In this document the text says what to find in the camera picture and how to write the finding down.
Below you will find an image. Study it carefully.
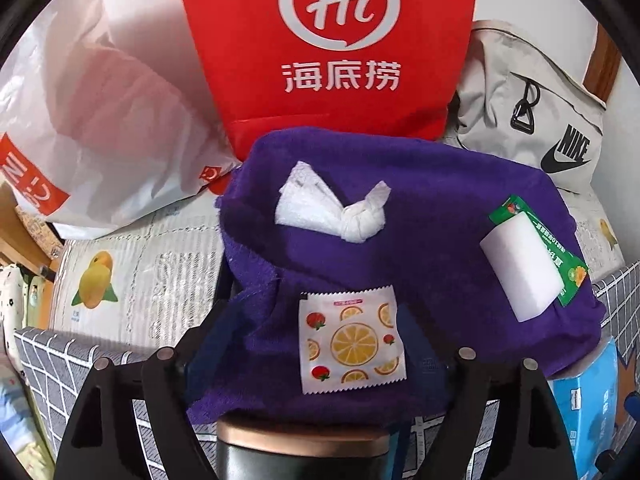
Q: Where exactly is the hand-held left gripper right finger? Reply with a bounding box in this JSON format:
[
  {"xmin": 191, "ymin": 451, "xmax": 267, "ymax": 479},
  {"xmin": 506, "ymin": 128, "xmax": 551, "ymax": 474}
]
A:
[{"xmin": 399, "ymin": 311, "xmax": 581, "ymax": 480}]

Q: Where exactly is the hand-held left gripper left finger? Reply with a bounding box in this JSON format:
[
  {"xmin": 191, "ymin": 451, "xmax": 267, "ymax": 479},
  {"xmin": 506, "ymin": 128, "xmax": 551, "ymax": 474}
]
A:
[{"xmin": 52, "ymin": 310, "xmax": 239, "ymax": 480}]

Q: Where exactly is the fruit print sachet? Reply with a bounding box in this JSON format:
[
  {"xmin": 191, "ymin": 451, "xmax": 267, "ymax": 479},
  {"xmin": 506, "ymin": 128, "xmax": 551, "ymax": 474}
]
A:
[{"xmin": 298, "ymin": 285, "xmax": 407, "ymax": 395}]

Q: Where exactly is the purple towel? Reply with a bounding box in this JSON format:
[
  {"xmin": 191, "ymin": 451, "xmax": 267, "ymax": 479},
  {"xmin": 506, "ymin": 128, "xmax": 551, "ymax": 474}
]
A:
[{"xmin": 185, "ymin": 130, "xmax": 603, "ymax": 426}]

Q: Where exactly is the white sponge block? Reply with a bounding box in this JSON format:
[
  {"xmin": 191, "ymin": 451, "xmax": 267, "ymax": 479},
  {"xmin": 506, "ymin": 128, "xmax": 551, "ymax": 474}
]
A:
[{"xmin": 479, "ymin": 211, "xmax": 572, "ymax": 324}]

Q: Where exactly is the white glove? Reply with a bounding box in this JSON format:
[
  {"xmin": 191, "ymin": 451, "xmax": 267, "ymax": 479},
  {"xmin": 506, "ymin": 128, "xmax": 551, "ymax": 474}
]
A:
[{"xmin": 275, "ymin": 160, "xmax": 393, "ymax": 244}]

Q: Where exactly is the green wet wipe packet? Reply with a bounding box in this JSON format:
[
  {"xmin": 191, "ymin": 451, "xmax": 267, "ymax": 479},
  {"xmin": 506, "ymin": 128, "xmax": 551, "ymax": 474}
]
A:
[{"xmin": 489, "ymin": 194, "xmax": 592, "ymax": 309}]

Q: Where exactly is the fruit print tablecloth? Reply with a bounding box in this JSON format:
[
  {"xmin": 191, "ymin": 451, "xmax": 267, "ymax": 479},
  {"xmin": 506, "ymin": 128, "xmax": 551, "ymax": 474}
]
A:
[{"xmin": 47, "ymin": 187, "xmax": 628, "ymax": 356}]

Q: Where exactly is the dark green tin box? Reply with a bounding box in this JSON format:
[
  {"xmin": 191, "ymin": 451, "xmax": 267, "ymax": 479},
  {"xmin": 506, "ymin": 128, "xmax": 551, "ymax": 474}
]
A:
[{"xmin": 217, "ymin": 417, "xmax": 397, "ymax": 480}]

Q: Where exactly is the grey checked tablecloth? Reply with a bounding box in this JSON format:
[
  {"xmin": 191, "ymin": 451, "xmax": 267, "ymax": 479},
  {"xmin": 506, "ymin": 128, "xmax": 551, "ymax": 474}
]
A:
[{"xmin": 12, "ymin": 260, "xmax": 640, "ymax": 480}]

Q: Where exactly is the blue tissue pack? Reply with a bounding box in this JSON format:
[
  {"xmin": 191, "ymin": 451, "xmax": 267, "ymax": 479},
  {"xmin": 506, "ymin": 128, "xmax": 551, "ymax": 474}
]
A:
[{"xmin": 547, "ymin": 337, "xmax": 621, "ymax": 480}]

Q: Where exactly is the pale blue blanket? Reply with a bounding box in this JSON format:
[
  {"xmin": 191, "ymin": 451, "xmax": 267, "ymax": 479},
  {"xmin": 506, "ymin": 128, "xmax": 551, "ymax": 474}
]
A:
[{"xmin": 0, "ymin": 355, "xmax": 56, "ymax": 466}]

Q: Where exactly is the orange star mat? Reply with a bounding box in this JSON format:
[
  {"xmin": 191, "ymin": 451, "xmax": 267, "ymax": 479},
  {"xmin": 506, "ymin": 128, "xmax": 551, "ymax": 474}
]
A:
[{"xmin": 616, "ymin": 350, "xmax": 636, "ymax": 436}]

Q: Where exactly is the white floral pillow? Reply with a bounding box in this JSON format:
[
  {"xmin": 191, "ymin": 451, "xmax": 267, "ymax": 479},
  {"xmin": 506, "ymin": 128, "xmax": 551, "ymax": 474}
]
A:
[{"xmin": 0, "ymin": 262, "xmax": 31, "ymax": 341}]

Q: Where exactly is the white plastic shopping bag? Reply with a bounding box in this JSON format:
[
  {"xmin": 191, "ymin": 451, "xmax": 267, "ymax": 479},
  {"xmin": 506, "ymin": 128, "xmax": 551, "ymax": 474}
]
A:
[{"xmin": 0, "ymin": 0, "xmax": 246, "ymax": 241}]

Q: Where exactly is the red paper bag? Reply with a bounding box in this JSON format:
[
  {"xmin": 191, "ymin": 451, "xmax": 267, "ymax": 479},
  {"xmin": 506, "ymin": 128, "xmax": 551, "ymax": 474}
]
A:
[{"xmin": 172, "ymin": 0, "xmax": 478, "ymax": 158}]

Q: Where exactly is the beige waist bag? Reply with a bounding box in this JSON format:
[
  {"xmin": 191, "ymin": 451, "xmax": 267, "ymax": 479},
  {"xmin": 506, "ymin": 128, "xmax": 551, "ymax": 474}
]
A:
[{"xmin": 442, "ymin": 20, "xmax": 608, "ymax": 196}]

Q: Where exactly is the wooden door frame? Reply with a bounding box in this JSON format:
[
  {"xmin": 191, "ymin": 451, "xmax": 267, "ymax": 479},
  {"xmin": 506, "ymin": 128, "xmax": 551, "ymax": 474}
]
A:
[{"xmin": 585, "ymin": 25, "xmax": 624, "ymax": 107}]

